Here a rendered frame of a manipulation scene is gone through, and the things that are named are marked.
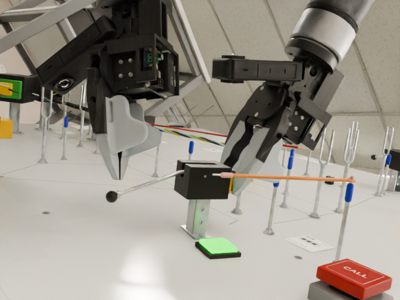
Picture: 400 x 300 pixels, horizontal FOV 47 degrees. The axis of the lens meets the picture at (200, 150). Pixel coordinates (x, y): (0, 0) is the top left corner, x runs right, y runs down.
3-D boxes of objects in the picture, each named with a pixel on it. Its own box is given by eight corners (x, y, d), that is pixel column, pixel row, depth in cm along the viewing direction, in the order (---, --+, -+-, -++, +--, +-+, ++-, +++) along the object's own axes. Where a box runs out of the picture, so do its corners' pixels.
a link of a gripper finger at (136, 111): (155, 177, 50) (154, 95, 52) (108, 180, 52) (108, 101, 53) (166, 179, 53) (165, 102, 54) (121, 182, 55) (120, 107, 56)
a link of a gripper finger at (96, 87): (98, 130, 48) (99, 50, 49) (86, 131, 48) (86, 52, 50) (120, 137, 52) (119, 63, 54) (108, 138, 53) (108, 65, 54)
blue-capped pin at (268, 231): (261, 231, 62) (269, 169, 60) (269, 231, 62) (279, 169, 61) (266, 235, 60) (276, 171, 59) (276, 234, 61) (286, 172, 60)
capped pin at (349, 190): (327, 265, 52) (343, 174, 51) (333, 262, 53) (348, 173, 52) (338, 270, 51) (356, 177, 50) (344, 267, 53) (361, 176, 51)
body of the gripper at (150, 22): (153, 84, 47) (152, -23, 49) (82, 94, 50) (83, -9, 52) (180, 102, 55) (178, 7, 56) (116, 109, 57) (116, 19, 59)
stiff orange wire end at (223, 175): (209, 175, 45) (210, 170, 45) (350, 181, 52) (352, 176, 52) (214, 178, 44) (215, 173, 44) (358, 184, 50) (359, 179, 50)
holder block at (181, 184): (173, 190, 58) (177, 159, 57) (212, 190, 60) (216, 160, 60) (186, 199, 54) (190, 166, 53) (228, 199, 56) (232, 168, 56)
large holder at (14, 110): (41, 128, 127) (45, 76, 125) (21, 137, 110) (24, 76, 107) (16, 125, 126) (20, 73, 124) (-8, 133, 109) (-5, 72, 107)
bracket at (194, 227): (180, 227, 59) (184, 189, 59) (196, 226, 60) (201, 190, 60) (194, 240, 55) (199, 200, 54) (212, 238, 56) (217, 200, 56)
